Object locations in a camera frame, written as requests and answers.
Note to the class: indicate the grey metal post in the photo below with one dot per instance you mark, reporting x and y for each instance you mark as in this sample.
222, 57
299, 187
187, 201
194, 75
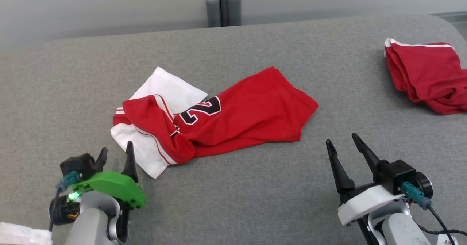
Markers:
222, 4

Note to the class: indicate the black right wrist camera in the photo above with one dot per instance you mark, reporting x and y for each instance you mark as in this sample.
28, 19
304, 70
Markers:
397, 175

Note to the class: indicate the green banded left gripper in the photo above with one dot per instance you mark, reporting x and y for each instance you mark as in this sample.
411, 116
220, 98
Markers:
113, 184

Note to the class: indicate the red white numbered jersey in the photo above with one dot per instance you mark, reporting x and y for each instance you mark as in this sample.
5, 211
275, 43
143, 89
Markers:
248, 117

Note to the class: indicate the red shorts with white stripe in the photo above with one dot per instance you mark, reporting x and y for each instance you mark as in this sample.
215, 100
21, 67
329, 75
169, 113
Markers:
427, 69

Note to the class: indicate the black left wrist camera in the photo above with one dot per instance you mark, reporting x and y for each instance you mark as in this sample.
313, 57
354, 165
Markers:
78, 164

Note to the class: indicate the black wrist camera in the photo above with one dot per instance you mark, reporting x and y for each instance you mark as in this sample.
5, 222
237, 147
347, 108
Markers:
397, 175
78, 164

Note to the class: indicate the grey fabric sofa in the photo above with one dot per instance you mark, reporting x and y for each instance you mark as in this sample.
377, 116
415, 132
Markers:
233, 208

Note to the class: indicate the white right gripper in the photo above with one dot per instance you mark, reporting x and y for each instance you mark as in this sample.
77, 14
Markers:
365, 203

